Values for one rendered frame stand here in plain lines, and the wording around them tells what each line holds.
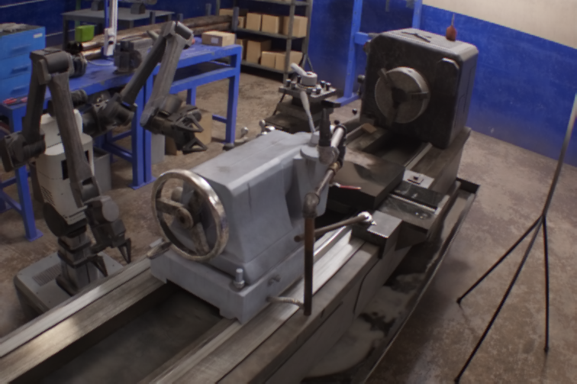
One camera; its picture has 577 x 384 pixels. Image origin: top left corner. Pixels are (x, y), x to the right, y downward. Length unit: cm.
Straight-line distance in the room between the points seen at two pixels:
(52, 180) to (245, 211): 93
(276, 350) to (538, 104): 491
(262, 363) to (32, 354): 55
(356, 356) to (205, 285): 76
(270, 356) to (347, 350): 69
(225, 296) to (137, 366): 31
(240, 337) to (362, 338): 77
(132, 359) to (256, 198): 54
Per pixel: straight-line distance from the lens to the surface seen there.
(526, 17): 561
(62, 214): 194
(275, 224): 126
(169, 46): 176
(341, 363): 175
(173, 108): 156
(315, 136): 137
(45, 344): 119
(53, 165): 183
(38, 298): 223
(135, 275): 136
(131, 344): 131
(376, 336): 188
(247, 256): 117
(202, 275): 120
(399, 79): 226
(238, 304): 117
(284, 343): 119
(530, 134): 579
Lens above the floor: 167
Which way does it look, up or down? 25 degrees down
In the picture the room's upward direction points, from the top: 6 degrees clockwise
